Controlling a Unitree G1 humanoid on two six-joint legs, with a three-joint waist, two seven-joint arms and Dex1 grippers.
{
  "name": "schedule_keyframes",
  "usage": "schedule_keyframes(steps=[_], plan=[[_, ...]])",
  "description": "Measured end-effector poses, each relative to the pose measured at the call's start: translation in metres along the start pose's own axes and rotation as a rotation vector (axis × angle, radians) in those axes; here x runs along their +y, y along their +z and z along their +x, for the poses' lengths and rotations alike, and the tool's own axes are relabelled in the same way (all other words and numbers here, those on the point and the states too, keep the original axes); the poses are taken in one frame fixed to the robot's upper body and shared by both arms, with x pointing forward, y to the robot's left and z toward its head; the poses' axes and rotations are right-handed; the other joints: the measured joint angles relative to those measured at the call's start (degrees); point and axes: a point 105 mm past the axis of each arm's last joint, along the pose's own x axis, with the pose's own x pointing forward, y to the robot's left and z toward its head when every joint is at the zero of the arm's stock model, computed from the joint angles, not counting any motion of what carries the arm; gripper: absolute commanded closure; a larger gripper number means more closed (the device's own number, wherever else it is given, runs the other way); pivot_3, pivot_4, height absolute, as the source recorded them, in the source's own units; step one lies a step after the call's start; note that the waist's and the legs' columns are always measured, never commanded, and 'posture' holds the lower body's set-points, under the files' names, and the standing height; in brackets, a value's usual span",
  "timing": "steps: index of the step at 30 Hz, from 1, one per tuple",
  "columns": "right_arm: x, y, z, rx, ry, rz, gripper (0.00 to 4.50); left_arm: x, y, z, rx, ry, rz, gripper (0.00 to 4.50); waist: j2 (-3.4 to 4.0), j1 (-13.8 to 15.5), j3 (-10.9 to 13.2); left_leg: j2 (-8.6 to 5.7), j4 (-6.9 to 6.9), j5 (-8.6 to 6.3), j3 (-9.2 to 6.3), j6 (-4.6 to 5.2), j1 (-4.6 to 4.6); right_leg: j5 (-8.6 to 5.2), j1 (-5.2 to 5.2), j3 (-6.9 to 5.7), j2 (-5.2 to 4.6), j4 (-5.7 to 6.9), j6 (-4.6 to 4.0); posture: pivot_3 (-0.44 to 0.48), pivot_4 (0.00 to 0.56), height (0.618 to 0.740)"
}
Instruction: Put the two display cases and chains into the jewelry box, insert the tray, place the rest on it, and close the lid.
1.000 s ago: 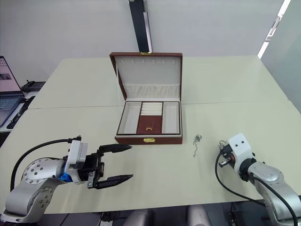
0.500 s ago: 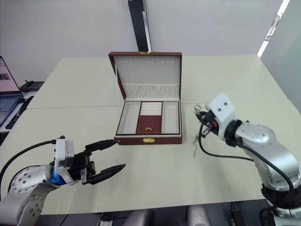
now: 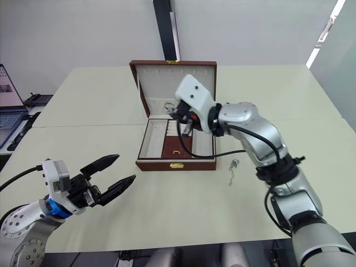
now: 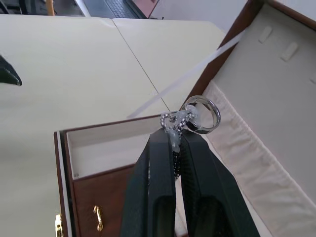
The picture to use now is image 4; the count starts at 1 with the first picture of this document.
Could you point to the brown jewelry box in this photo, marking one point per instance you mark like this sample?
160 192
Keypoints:
266 81

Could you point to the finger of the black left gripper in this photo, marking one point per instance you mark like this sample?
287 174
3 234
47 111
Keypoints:
8 74

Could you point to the dark background equipment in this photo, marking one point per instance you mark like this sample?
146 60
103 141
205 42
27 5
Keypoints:
22 6

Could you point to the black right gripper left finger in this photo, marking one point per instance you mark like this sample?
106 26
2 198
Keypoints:
153 172

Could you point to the gold box clasp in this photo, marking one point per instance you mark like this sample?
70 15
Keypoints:
58 225

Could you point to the dark laptop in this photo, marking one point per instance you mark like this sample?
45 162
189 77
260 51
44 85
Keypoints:
118 8

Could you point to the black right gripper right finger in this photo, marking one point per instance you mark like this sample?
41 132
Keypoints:
202 172

